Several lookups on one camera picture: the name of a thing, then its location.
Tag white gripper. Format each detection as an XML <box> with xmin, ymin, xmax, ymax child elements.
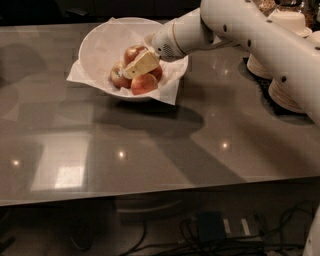
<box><xmin>122</xmin><ymin>20</ymin><xmax>182</xmax><ymax>79</ymax></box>

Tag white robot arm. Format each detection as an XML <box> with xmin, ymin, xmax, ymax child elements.
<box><xmin>146</xmin><ymin>0</ymin><xmax>320</xmax><ymax>125</ymax></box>

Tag front pale red apple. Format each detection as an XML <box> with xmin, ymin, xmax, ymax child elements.
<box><xmin>131</xmin><ymin>73</ymin><xmax>158</xmax><ymax>95</ymax></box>

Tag white bowl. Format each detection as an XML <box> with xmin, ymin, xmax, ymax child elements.
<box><xmin>78</xmin><ymin>17</ymin><xmax>189</xmax><ymax>103</ymax></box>

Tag white paper liner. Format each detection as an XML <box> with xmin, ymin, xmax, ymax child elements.
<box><xmin>66</xmin><ymin>17</ymin><xmax>188</xmax><ymax>106</ymax></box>

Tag rear stack of paper plates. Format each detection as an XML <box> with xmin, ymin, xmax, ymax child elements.
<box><xmin>247</xmin><ymin>54</ymin><xmax>273</xmax><ymax>80</ymax></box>

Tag white foam container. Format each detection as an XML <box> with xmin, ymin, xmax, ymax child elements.
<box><xmin>268</xmin><ymin>10</ymin><xmax>312</xmax><ymax>38</ymax></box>

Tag black rubber mat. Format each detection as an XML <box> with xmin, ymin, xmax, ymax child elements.
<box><xmin>243</xmin><ymin>57</ymin><xmax>306</xmax><ymax>116</ymax></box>

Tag black power adapter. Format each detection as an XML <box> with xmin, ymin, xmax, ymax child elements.
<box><xmin>196</xmin><ymin>211</ymin><xmax>226</xmax><ymax>242</ymax></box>

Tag black floor cables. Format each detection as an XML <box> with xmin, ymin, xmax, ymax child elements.
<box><xmin>69</xmin><ymin>199</ymin><xmax>320</xmax><ymax>256</ymax></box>

